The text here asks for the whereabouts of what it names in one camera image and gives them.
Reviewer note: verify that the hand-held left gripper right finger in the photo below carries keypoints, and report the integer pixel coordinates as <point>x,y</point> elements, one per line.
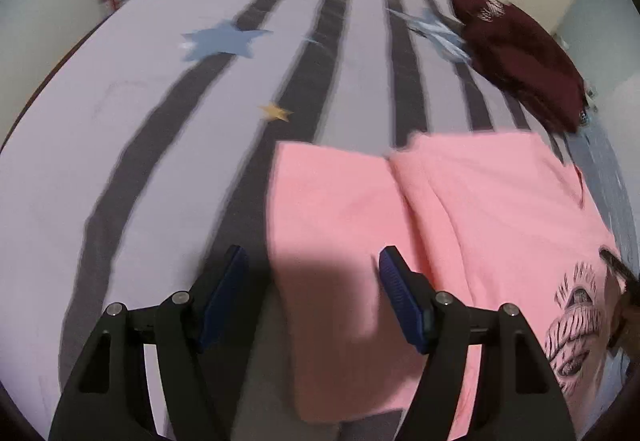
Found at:
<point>400,301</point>

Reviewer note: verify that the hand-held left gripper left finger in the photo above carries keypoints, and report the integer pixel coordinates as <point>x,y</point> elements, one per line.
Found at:
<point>227,291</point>

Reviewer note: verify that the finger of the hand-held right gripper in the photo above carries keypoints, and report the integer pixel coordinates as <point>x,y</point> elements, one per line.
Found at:
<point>617,263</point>

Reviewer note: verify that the pink shirt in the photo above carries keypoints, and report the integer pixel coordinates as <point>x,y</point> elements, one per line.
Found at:
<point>475,221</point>

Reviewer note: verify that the striped star bedsheet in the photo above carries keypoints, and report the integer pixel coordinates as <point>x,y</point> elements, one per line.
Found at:
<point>150,121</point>

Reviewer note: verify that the maroon garment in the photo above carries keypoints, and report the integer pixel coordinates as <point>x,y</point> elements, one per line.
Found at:
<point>520,56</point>

